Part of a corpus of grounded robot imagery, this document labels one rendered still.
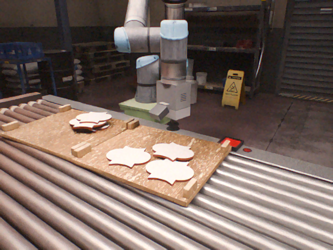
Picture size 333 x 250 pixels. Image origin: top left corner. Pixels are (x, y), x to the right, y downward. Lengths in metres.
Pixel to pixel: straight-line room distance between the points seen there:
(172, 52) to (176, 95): 0.12
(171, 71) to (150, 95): 0.63
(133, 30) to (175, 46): 0.17
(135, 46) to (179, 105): 0.23
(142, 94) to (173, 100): 0.62
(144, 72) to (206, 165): 0.68
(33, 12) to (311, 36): 5.41
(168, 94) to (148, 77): 0.59
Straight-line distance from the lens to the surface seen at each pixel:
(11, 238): 0.67
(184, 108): 0.75
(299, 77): 5.34
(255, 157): 0.91
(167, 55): 0.72
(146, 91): 1.33
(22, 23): 6.25
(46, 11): 6.58
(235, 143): 0.96
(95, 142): 0.95
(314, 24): 5.27
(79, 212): 0.68
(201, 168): 0.77
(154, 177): 0.71
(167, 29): 0.71
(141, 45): 0.82
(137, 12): 0.91
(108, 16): 7.33
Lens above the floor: 1.34
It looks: 22 degrees down
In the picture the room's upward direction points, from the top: straight up
